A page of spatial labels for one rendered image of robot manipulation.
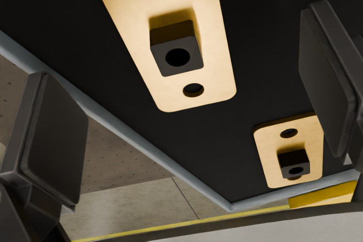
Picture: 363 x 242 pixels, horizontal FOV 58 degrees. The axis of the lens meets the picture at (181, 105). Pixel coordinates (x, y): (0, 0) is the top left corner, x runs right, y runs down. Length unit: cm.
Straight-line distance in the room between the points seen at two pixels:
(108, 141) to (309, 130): 88
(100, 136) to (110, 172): 23
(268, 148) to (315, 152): 3
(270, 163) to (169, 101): 9
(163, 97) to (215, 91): 2
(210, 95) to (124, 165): 103
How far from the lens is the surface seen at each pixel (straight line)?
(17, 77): 86
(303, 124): 19
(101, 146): 107
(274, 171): 23
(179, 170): 21
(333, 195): 31
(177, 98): 15
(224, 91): 15
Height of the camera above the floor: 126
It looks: 39 degrees down
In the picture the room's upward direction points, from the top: 175 degrees clockwise
